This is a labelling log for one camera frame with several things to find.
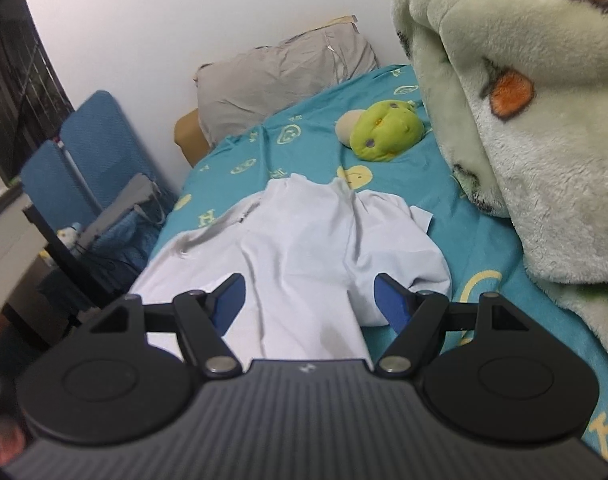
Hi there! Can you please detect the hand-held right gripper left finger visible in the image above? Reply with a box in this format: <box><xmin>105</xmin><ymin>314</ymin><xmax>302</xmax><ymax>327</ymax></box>
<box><xmin>86</xmin><ymin>272</ymin><xmax>247</xmax><ymax>378</ymax></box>

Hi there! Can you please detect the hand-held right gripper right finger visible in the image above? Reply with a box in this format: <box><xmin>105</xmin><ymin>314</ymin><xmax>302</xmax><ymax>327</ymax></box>
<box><xmin>373</xmin><ymin>272</ymin><xmax>531</xmax><ymax>378</ymax></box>

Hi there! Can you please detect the white shirt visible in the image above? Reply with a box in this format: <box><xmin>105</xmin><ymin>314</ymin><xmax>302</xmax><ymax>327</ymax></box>
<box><xmin>129</xmin><ymin>172</ymin><xmax>453</xmax><ymax>361</ymax></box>

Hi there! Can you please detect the grey bag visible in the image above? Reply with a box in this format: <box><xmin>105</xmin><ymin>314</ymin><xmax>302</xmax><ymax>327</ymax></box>
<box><xmin>79</xmin><ymin>174</ymin><xmax>165</xmax><ymax>251</ymax></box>

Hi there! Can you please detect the yellow foam mattress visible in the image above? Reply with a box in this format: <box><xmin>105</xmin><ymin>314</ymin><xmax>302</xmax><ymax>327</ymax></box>
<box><xmin>174</xmin><ymin>109</ymin><xmax>211</xmax><ymax>168</ymax></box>

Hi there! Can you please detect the green plush toy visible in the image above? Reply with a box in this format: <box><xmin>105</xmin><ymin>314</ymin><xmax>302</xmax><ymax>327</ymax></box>
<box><xmin>335</xmin><ymin>100</ymin><xmax>426</xmax><ymax>163</ymax></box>

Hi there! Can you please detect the teal printed bed sheet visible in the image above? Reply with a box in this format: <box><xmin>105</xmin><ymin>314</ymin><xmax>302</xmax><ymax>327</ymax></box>
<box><xmin>156</xmin><ymin>64</ymin><xmax>608</xmax><ymax>472</ymax></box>

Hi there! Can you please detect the small white plush toy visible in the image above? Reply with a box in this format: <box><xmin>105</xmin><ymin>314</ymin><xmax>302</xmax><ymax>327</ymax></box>
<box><xmin>55</xmin><ymin>222</ymin><xmax>83</xmax><ymax>252</ymax></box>

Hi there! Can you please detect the blue folding chair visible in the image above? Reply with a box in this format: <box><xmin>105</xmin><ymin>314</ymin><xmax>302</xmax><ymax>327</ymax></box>
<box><xmin>20</xmin><ymin>90</ymin><xmax>179</xmax><ymax>241</ymax></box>

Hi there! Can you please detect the grey pillow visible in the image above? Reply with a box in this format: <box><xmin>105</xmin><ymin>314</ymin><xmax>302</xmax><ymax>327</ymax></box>
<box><xmin>193</xmin><ymin>24</ymin><xmax>380</xmax><ymax>147</ymax></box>

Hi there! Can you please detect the green fleece blanket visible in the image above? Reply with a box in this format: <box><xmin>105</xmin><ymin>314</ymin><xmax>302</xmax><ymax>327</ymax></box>
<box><xmin>391</xmin><ymin>0</ymin><xmax>608</xmax><ymax>357</ymax></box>

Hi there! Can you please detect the dark window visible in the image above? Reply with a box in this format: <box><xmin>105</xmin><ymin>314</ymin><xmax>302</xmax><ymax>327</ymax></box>
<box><xmin>0</xmin><ymin>0</ymin><xmax>76</xmax><ymax>187</ymax></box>

